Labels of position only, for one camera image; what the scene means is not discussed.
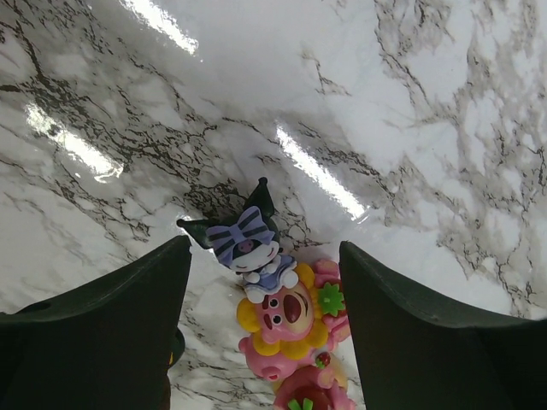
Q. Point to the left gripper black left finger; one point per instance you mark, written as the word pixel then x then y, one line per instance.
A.
pixel 103 345

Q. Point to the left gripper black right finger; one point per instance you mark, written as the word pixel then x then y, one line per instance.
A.
pixel 418 349

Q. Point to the black purple bow figurine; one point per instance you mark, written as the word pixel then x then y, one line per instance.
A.
pixel 248 243

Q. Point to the yellow helmet figurine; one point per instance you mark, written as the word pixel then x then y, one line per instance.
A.
pixel 177 349

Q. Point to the pink strawberry tart figurine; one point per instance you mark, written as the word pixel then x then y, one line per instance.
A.
pixel 313 388

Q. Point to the pink bear yellow flower figurine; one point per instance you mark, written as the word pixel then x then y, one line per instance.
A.
pixel 295 327

